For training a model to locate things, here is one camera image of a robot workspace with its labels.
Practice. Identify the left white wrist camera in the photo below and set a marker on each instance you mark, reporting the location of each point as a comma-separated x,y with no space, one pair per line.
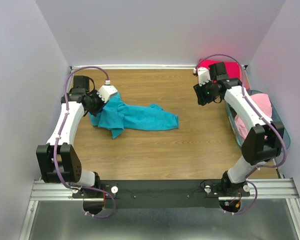
106,92

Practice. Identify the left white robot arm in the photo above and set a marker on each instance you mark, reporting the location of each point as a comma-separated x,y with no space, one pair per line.
57,159

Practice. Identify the teal t shirt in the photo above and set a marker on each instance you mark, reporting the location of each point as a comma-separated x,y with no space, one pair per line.
117,116

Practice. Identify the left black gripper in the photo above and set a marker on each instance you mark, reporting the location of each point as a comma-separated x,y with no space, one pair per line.
95,112

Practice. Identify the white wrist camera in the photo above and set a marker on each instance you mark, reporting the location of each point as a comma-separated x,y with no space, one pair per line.
203,75
106,92

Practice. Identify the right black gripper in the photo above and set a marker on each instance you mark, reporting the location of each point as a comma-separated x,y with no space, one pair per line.
202,99

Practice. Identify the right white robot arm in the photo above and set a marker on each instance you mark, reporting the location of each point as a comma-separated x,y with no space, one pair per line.
264,140

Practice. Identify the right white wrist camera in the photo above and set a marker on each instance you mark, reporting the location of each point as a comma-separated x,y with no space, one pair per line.
203,75

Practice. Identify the pink t shirt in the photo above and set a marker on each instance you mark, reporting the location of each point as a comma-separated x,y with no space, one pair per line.
263,102

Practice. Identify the folded magenta t shirt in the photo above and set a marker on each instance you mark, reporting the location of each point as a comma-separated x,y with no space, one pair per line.
232,68

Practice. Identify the aluminium rail frame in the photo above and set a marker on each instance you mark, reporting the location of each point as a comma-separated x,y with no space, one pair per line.
203,148

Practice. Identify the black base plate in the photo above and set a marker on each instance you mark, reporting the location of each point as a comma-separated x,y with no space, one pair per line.
161,194

